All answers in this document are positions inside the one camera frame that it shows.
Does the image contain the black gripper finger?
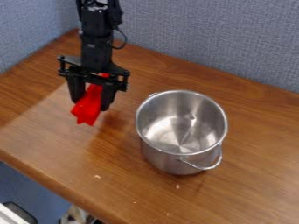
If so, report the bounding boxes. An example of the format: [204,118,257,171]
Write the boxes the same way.
[99,84,115,111]
[66,74,85,102]

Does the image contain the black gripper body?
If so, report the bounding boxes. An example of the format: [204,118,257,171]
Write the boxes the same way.
[57,17,129,91]

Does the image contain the red plastic block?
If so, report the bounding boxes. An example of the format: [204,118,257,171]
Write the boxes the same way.
[70,84,102,126]

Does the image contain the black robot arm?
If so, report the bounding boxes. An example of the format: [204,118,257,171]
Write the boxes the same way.
[57,0,130,111]

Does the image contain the stainless steel pot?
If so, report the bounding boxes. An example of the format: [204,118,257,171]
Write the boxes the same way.
[134,90,228,175]

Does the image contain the white object under table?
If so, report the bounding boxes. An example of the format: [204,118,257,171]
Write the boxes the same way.
[58,206,103,224]

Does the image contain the black and white chair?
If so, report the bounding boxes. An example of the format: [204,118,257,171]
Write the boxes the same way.
[0,202,37,224]

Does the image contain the black cable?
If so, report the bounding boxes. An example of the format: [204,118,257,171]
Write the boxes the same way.
[110,27,128,51]

